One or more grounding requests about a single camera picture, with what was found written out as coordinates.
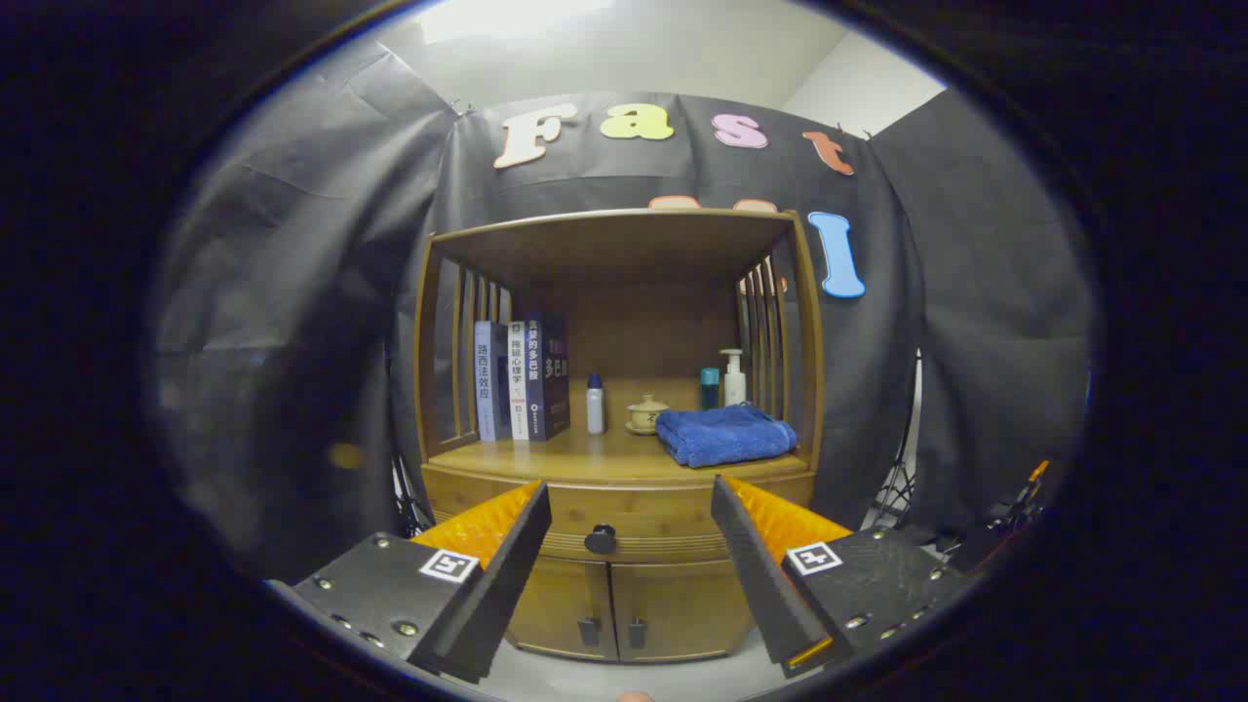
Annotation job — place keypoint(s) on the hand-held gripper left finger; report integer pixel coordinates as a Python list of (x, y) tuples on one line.
[(507, 585)]

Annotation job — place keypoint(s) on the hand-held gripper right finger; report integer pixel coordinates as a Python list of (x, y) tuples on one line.
[(756, 575)]

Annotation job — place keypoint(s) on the wooden drawer with black knob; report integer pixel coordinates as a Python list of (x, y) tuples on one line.
[(634, 507)]

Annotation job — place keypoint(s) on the wooden cabinet door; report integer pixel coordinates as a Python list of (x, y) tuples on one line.
[(565, 604), (682, 604)]

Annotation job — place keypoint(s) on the wooden countertop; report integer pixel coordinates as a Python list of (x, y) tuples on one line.
[(585, 458)]

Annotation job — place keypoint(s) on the wooden cabinet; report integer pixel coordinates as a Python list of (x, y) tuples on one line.
[(614, 253)]

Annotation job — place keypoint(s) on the folded blue towel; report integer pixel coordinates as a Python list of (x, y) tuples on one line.
[(726, 437)]

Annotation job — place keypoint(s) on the black light stand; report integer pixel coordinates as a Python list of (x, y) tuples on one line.
[(895, 497)]

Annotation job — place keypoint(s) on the white pump bottle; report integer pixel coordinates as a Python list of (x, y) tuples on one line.
[(734, 388)]

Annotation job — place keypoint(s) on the teal bottle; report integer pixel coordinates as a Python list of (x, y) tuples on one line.
[(709, 390)]

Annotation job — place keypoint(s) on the beige lidded teacup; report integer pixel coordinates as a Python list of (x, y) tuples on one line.
[(647, 413)]

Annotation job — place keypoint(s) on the white book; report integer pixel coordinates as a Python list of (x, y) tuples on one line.
[(518, 390)]

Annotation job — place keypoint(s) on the light blue book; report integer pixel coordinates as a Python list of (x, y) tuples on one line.
[(486, 390)]

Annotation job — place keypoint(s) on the white bottle with blue cap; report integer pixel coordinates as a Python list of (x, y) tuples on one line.
[(595, 409)]

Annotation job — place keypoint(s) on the dark blue book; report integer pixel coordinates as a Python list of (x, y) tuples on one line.
[(551, 380)]

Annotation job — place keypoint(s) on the black equipment with orange tip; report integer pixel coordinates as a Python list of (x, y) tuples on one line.
[(1004, 522)]

